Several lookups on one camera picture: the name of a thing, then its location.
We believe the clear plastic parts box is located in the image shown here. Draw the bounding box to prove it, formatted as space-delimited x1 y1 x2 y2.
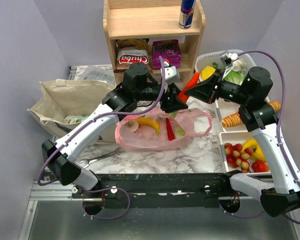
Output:
74 64 117 86

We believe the white vegetable basket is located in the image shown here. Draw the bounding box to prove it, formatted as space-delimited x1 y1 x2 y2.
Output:
194 49 265 105

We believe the Chuba cassava chips bag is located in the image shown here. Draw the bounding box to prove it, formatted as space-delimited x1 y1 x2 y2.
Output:
114 38 152 73

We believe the orange carrot from bag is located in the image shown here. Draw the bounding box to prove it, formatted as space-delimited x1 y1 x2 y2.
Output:
178 71 200 103

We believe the wooden shelf unit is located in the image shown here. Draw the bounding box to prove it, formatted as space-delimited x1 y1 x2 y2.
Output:
102 0 207 95

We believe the white tray with bread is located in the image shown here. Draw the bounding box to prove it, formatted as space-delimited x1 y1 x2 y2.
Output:
214 96 282 133

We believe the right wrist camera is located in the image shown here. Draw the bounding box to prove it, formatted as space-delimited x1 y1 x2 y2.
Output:
219 50 239 72

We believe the yellow banana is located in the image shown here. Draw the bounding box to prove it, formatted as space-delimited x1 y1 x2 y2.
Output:
241 138 259 155
136 117 160 135

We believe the beige mushroom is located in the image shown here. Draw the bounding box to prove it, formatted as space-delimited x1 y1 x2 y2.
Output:
125 119 139 133

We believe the Red Bull can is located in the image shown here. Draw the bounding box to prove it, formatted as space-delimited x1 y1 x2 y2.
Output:
178 0 196 29

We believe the red lychee fruit bunch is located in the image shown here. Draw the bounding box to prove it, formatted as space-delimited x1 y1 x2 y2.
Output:
223 142 251 173

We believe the purple snack bag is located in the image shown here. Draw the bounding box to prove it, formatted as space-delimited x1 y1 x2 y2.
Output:
152 39 182 70

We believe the green white food packet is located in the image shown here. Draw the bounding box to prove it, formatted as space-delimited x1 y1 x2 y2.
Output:
62 114 88 125

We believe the red chili pepper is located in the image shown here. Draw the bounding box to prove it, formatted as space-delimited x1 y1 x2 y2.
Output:
165 118 175 141

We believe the yellow napa cabbage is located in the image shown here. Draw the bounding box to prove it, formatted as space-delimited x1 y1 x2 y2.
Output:
201 66 216 81

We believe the white tray with fruit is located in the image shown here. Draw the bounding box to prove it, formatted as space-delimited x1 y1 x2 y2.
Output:
219 131 271 176

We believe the green bok choy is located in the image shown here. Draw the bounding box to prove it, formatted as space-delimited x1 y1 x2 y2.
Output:
224 70 246 85

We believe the white garlic bulb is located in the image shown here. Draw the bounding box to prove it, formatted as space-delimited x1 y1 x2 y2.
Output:
231 58 248 73

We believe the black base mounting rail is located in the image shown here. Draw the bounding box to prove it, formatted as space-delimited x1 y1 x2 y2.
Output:
72 173 237 209

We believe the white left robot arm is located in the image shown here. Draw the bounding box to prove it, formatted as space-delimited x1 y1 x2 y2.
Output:
41 61 188 198

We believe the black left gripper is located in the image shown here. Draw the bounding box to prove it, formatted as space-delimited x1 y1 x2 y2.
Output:
135 80 189 113

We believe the green lettuce piece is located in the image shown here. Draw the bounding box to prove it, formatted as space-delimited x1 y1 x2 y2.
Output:
174 126 186 138

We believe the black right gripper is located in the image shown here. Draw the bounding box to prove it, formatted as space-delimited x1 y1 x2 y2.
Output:
186 68 251 105

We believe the silver open-end wrench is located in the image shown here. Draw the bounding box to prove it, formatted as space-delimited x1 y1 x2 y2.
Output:
78 147 125 169

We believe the pink plastic grocery bag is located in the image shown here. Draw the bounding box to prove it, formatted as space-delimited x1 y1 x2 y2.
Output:
114 108 212 152

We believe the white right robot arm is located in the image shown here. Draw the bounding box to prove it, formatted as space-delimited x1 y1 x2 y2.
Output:
185 66 300 217

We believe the yellow bell pepper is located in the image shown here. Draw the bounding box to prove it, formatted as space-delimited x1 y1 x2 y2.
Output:
250 146 267 163

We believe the canvas tote bag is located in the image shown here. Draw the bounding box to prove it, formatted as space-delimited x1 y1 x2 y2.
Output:
27 79 115 138

